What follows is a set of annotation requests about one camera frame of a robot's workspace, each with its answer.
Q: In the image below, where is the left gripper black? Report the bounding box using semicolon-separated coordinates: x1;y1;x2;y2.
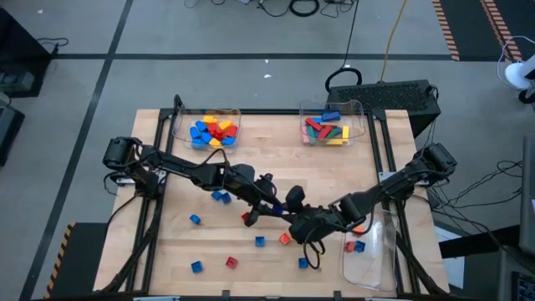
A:
227;163;278;228

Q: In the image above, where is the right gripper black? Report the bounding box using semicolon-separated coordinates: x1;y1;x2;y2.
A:
278;207;348;246

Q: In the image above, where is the large clear plastic bin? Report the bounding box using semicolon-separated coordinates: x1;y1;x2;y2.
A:
341;204;401;293

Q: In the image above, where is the black perforated computer case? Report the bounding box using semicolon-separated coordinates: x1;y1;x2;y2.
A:
327;79;442;137

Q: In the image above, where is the white paper sheet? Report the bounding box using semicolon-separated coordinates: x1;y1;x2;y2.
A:
433;225;466;290

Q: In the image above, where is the black mat with hazard stripes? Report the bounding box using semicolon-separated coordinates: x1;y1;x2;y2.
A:
431;0;535;63
43;221;110;300

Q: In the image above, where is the dark grey device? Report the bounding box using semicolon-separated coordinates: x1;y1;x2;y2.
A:
497;246;535;301

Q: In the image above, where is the grey monitor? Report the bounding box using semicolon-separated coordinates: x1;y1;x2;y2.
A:
519;133;535;257

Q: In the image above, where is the black equipment box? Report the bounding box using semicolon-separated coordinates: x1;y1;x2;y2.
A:
0;99;26;168

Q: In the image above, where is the white round device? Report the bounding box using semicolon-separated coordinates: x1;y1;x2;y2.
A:
496;35;535;105

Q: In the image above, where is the black cabinet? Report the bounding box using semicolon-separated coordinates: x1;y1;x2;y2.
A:
0;6;54;99

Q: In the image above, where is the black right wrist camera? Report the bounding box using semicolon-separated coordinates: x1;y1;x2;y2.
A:
285;185;306;214

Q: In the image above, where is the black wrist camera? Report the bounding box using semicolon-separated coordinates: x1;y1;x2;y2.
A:
258;172;278;192
285;185;306;214

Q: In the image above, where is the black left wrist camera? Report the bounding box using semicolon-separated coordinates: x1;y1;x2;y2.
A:
258;172;278;192

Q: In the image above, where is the black cable coil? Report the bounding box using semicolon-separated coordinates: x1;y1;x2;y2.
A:
324;67;364;95
288;0;321;18

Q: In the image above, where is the thin black hanging cable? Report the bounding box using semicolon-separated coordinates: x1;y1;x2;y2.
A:
341;0;361;70

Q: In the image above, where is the yellow cable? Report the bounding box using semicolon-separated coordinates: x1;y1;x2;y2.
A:
379;0;409;84

